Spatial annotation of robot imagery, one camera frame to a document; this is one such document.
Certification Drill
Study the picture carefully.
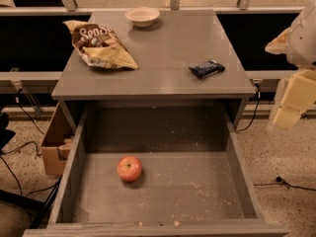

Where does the grey cabinet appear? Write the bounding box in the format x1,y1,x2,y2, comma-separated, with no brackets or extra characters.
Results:
52,10,255,123

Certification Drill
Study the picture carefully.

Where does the yellow brown chip bag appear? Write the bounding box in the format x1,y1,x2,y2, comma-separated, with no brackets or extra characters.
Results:
64,20,138,70

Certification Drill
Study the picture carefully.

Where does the cardboard box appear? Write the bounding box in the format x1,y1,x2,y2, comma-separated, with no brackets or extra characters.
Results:
40,106,73,176

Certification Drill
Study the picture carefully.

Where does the white bowl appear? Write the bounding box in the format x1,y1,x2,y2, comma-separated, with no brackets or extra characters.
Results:
125,7,160,28

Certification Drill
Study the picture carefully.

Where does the metal window rail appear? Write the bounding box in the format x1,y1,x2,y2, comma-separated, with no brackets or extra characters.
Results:
0,0,316,17

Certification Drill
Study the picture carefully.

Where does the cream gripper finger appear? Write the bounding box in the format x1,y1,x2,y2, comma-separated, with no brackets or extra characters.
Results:
270,69,316,130
265,29,289,55

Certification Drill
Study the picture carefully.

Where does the dark blue snack bar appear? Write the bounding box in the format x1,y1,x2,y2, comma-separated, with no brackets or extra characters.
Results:
190,59,225,79

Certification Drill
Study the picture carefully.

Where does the black cable left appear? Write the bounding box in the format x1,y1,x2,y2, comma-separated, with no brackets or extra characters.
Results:
0,88,45,198

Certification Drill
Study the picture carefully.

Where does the open grey drawer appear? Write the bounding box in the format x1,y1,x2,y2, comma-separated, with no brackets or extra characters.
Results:
23,104,287,237

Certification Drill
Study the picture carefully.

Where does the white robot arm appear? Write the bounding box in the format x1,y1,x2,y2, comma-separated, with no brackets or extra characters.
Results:
265,0,316,133

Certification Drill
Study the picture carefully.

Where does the red apple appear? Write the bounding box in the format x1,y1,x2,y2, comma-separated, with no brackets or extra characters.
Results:
117,156,142,182

